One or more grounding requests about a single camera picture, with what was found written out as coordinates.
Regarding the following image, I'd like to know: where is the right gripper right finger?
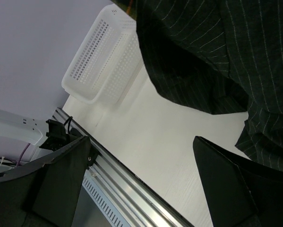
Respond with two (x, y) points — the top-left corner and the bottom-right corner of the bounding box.
(193, 136), (283, 227)

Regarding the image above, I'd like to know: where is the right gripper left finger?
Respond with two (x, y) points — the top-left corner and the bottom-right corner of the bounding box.
(0, 136), (91, 227)

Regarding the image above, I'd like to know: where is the yellow plaid shirt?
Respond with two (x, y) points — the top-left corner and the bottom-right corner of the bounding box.
(112, 0), (137, 20)

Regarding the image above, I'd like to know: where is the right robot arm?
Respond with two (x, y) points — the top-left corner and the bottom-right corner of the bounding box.
(0, 109), (283, 227)

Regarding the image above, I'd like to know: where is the dark pinstripe shirt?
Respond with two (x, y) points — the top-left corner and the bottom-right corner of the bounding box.
(135, 0), (283, 171)

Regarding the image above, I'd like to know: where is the white slotted cable duct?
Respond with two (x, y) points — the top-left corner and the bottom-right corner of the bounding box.
(82, 176), (133, 227)

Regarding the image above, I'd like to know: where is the aluminium mounting rail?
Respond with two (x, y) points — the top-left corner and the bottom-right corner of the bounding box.
(51, 107), (195, 227)

